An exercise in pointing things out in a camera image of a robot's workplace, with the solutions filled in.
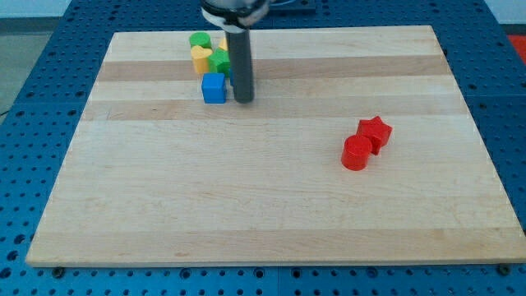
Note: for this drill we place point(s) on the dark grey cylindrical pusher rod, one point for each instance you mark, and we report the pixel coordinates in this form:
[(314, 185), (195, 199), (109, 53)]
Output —
[(239, 51)]

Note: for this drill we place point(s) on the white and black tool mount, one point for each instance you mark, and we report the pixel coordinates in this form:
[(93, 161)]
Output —
[(234, 16)]

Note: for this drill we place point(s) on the blue cube block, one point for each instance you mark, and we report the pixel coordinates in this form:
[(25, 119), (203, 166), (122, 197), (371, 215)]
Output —
[(213, 88)]

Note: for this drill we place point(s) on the yellow block behind rod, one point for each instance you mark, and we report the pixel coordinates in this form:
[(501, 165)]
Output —
[(223, 44)]

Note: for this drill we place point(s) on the green star block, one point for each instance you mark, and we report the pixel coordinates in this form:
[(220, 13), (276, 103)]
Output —
[(219, 62)]

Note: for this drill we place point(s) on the yellow heart block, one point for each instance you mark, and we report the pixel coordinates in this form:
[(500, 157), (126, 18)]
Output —
[(199, 57)]

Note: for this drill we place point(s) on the green cylinder block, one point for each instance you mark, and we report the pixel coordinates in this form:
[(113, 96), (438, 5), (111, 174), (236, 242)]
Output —
[(201, 39)]

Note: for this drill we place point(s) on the light wooden board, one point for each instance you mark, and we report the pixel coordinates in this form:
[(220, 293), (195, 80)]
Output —
[(156, 177)]

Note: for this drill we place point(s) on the red cylinder block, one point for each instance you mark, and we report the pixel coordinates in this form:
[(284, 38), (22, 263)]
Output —
[(356, 151)]

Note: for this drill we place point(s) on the red star block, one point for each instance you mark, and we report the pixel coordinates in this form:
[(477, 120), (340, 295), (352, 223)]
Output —
[(377, 131)]

